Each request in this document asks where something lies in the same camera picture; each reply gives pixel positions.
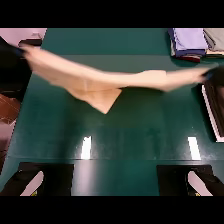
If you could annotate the beige T-shirt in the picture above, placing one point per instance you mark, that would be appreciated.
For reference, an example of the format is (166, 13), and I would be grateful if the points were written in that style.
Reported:
(100, 95)

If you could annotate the grey garment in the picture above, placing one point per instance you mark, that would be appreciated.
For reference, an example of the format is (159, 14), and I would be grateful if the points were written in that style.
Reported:
(215, 39)

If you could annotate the lavender garment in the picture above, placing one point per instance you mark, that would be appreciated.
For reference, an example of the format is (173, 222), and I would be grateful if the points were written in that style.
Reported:
(189, 41)

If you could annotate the red garment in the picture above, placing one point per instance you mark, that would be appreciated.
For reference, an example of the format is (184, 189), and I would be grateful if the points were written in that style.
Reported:
(191, 58)

